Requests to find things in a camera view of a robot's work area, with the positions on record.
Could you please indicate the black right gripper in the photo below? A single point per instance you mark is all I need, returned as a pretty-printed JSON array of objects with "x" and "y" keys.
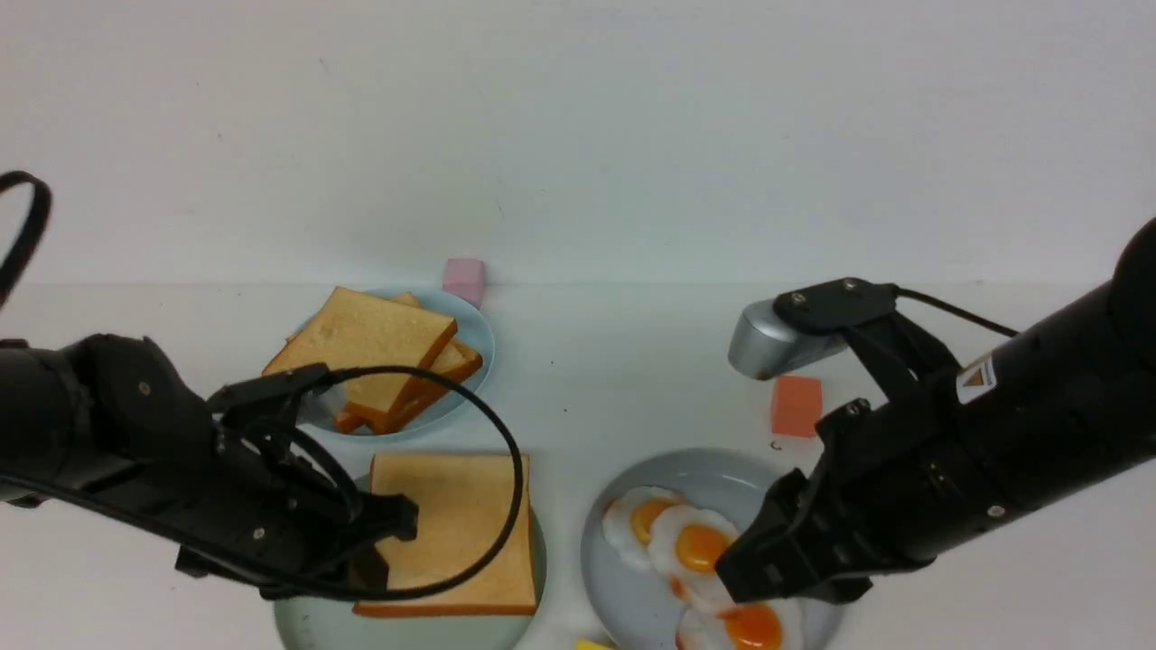
[{"x": 876, "y": 503}]

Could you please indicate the mint green plate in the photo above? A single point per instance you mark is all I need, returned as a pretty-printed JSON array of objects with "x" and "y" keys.
[{"x": 322, "y": 624}]

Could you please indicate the light blue bread plate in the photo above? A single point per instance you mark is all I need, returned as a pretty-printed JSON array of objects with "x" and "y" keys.
[{"x": 475, "y": 340}]

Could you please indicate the pink foam cube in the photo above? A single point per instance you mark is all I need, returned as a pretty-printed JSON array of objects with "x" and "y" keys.
[{"x": 466, "y": 279}]

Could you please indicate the toast slice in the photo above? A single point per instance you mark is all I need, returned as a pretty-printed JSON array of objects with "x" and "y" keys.
[
  {"x": 463, "y": 501},
  {"x": 356, "y": 329},
  {"x": 452, "y": 366}
]

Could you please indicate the grey egg plate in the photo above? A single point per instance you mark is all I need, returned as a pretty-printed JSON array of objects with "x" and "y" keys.
[{"x": 635, "y": 609}]

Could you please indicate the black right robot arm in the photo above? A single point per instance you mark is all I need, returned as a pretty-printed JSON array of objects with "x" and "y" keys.
[{"x": 981, "y": 426}]

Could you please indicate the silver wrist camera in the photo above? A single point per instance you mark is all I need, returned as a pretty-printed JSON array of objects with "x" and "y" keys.
[{"x": 764, "y": 347}]

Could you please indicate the fried egg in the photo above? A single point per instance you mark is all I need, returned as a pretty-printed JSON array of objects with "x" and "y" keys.
[
  {"x": 685, "y": 543},
  {"x": 767, "y": 624},
  {"x": 627, "y": 521}
]

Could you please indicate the orange foam cube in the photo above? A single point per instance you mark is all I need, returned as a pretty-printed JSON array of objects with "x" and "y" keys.
[{"x": 797, "y": 403}]

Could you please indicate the yellow foam block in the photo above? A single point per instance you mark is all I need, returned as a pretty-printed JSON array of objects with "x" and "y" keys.
[{"x": 590, "y": 644}]

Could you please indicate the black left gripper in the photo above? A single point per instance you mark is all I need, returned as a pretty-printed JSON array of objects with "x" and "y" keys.
[{"x": 283, "y": 516}]

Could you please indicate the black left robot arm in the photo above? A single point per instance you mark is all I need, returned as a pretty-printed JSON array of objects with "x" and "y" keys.
[{"x": 108, "y": 424}]

